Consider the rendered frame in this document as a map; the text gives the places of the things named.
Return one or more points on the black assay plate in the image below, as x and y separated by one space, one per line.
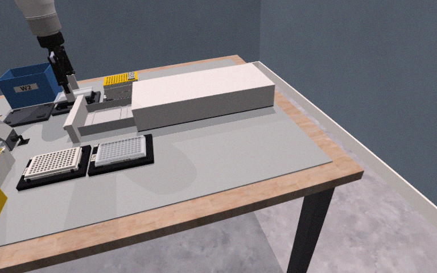
70 104

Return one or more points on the blue open-top bin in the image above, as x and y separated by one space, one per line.
28 86

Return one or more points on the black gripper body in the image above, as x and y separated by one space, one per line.
52 42

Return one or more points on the grey bench mat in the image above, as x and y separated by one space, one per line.
191 160

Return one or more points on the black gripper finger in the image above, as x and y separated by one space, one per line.
61 78
69 70

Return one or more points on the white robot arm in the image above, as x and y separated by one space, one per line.
41 16

